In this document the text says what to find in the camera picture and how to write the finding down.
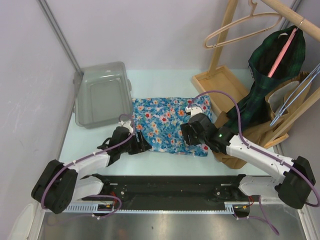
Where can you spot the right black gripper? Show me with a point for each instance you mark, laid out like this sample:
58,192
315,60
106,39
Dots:
187,130

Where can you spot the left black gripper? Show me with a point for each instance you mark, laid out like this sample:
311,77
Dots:
141,146

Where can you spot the blue floral garment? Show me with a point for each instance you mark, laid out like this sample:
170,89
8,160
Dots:
159,119

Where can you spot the dark green garment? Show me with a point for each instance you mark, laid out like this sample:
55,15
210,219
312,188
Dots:
253,108

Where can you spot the pink plastic hanger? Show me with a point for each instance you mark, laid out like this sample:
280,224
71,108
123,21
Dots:
282,53

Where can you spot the light blue wire hanger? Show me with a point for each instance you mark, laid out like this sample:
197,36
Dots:
296,93

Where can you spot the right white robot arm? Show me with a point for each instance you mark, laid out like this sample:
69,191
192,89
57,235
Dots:
293,178

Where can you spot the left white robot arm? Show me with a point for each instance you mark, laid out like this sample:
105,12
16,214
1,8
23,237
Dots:
62,183

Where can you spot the grey plastic bin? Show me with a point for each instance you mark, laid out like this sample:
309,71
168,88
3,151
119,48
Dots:
102,94

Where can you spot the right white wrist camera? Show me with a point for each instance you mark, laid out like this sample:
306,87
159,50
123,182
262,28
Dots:
192,111

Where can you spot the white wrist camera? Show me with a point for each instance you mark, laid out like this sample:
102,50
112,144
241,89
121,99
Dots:
192,111
128,124

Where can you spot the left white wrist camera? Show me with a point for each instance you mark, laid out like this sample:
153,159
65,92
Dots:
128,124

